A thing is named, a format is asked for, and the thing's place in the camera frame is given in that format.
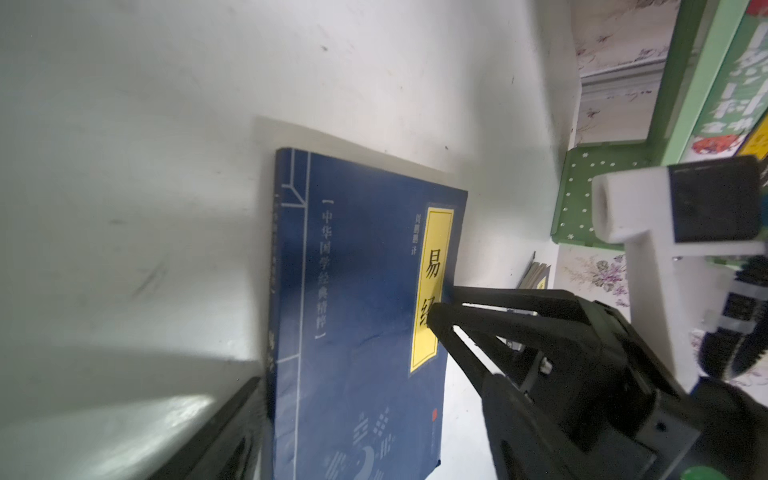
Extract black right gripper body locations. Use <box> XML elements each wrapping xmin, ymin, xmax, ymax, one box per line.
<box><xmin>515</xmin><ymin>299</ymin><xmax>762</xmax><ymax>479</ymax></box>

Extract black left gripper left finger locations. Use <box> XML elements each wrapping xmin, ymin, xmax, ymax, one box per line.
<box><xmin>150</xmin><ymin>377</ymin><xmax>264</xmax><ymax>480</ymax></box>

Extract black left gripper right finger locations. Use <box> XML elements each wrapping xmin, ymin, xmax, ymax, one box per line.
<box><xmin>481</xmin><ymin>374</ymin><xmax>654</xmax><ymax>479</ymax></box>

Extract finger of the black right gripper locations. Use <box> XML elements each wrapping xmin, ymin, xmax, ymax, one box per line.
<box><xmin>427</xmin><ymin>303</ymin><xmax>540</xmax><ymax>394</ymax></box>
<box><xmin>443</xmin><ymin>286</ymin><xmax>588</xmax><ymax>321</ymax></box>

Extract green nature encyclopedia book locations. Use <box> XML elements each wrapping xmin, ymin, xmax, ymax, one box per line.
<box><xmin>681</xmin><ymin>1</ymin><xmax>767</xmax><ymax>162</ymax></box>

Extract yellow cartoon cover book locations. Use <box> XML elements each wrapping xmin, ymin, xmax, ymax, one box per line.
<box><xmin>738</xmin><ymin>112</ymin><xmax>768</xmax><ymax>161</ymax></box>

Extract green metal bookshelf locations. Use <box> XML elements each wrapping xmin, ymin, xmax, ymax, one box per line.
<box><xmin>551</xmin><ymin>1</ymin><xmax>751</xmax><ymax>248</ymax></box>

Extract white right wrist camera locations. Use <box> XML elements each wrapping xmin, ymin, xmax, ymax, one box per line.
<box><xmin>591</xmin><ymin>156</ymin><xmax>767</xmax><ymax>391</ymax></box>

